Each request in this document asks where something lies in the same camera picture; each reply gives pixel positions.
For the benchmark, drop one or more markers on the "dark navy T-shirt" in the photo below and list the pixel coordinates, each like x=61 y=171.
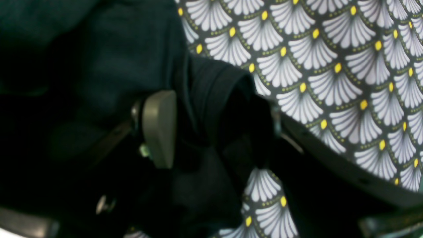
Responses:
x=71 y=71

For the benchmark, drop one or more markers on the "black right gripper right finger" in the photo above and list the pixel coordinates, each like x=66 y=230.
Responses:
x=250 y=126

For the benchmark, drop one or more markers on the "patterned scallop tablecloth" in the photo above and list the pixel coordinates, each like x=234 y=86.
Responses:
x=349 y=70

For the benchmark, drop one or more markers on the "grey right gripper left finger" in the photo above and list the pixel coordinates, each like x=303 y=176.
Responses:
x=154 y=124

